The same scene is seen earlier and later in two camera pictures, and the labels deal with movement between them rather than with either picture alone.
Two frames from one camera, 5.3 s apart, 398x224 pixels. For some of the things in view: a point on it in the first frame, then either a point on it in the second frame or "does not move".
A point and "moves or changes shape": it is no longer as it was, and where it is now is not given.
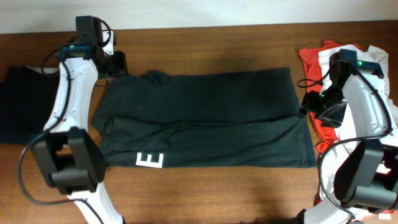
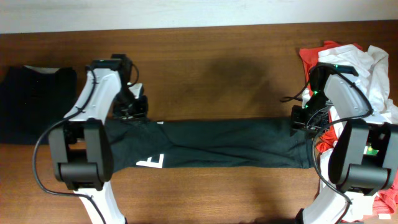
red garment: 309,57 does not move
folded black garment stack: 27,99 does not move
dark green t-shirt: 231,119 moves or changes shape
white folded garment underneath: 46,70 does not move
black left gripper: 121,67 to 139,112
